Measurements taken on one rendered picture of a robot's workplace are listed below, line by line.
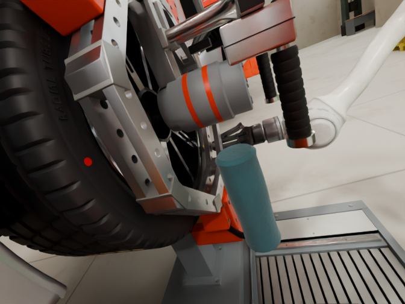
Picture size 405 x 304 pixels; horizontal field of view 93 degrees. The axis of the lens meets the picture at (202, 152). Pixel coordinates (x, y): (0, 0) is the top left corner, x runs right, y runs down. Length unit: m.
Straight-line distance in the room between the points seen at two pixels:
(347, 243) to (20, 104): 1.10
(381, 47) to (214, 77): 0.47
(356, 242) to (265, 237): 0.64
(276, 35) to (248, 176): 0.24
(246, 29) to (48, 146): 0.28
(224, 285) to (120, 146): 0.66
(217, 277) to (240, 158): 0.56
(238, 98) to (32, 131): 0.35
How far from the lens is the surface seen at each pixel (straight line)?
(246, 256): 0.97
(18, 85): 0.31
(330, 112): 0.57
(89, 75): 0.28
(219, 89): 0.43
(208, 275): 0.86
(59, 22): 0.35
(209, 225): 0.58
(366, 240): 1.10
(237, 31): 0.29
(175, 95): 0.46
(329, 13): 16.73
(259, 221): 0.46
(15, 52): 0.33
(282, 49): 0.31
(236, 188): 0.40
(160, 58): 0.50
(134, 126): 0.27
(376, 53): 0.72
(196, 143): 0.73
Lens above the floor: 0.90
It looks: 21 degrees down
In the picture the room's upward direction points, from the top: 22 degrees counter-clockwise
